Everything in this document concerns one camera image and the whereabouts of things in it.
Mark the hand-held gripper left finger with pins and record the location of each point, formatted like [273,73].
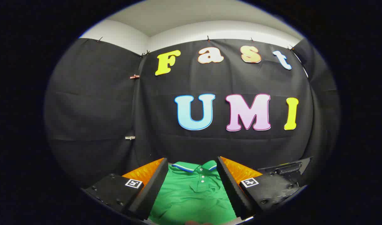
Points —
[153,187]

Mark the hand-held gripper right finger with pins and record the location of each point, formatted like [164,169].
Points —
[231,187]

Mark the green polo shirt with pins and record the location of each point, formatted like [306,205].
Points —
[190,200]

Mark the black backdrop cloth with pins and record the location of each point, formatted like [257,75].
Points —
[166,143]

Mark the white clip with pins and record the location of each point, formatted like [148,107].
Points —
[130,137]

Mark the pink clip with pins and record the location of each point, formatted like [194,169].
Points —
[134,76]

